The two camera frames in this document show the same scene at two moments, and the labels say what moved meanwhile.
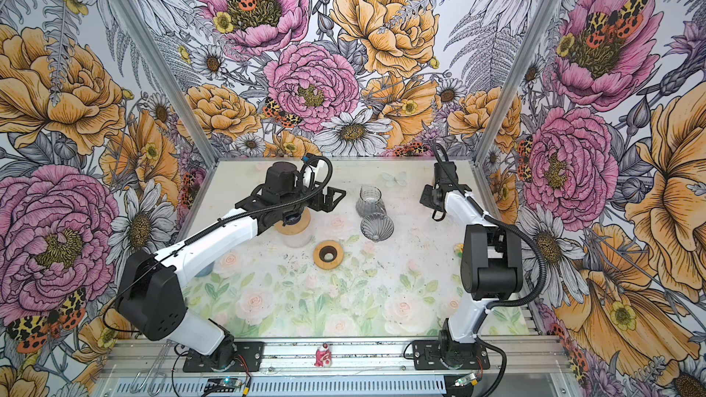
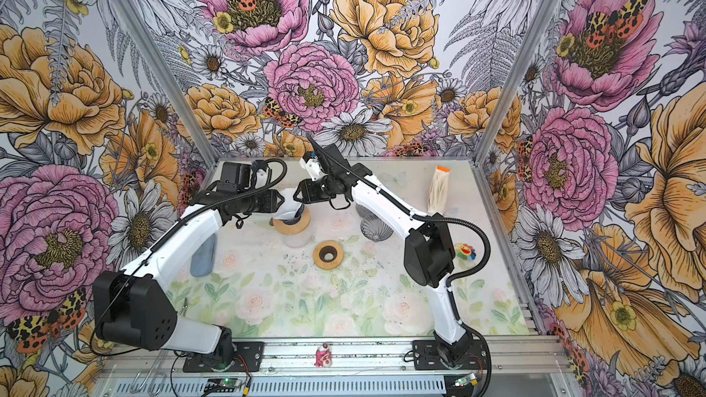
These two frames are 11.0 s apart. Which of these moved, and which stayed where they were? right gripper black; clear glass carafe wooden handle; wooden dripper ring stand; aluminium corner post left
Moved: right gripper black
Stayed: wooden dripper ring stand; clear glass carafe wooden handle; aluminium corner post left
